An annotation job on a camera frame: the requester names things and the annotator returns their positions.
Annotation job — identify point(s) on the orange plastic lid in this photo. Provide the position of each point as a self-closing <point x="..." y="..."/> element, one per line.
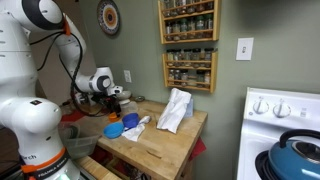
<point x="114" y="115"/>

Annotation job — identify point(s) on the small wooden spice rack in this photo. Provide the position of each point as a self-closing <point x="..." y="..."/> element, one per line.
<point x="189" y="70"/>

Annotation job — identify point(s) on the clear plastic bin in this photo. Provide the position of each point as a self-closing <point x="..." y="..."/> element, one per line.
<point x="80" y="141"/>

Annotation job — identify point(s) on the light blue plastic bowl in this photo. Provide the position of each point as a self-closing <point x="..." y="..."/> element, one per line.
<point x="113" y="130"/>

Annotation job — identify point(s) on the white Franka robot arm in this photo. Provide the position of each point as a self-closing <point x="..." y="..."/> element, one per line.
<point x="26" y="116"/>

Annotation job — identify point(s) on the red hanging cloth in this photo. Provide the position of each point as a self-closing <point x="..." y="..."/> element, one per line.
<point x="197" y="148"/>

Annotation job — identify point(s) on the white light switch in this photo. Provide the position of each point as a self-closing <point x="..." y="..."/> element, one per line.
<point x="244" y="48"/>

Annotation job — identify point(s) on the pale blue box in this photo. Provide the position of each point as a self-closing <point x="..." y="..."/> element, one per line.
<point x="190" y="107"/>

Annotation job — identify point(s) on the white electric stove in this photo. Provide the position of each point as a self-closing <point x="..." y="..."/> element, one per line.
<point x="266" y="133"/>

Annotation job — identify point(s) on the orange plastic bowl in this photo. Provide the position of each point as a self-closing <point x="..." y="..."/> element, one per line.
<point x="113" y="120"/>

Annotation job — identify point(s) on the red silicone mat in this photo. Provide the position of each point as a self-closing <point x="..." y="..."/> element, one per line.
<point x="71" y="116"/>

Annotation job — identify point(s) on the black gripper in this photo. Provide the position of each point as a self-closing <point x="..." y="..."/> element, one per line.
<point x="114" y="100"/>

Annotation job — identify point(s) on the small white bowl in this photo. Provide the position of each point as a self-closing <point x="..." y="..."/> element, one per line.
<point x="124" y="95"/>

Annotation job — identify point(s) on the dark blue plastic bowl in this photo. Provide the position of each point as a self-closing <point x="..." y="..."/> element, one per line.
<point x="130" y="120"/>

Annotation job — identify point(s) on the clear round lidded container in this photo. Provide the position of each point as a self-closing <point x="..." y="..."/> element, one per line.
<point x="128" y="107"/>

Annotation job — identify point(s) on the large wooden spice rack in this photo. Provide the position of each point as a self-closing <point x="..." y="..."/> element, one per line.
<point x="188" y="21"/>

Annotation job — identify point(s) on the small dark dish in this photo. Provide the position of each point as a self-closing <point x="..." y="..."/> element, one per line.
<point x="139" y="98"/>

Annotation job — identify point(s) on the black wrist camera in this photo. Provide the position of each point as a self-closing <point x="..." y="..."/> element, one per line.
<point x="98" y="97"/>

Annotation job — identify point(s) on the white wall outlet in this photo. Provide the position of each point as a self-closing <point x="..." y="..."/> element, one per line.
<point x="127" y="76"/>

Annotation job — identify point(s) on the large white cloth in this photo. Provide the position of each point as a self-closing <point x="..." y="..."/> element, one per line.
<point x="174" y="110"/>

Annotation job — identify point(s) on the small white cloth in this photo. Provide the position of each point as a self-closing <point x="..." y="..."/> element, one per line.
<point x="135" y="130"/>

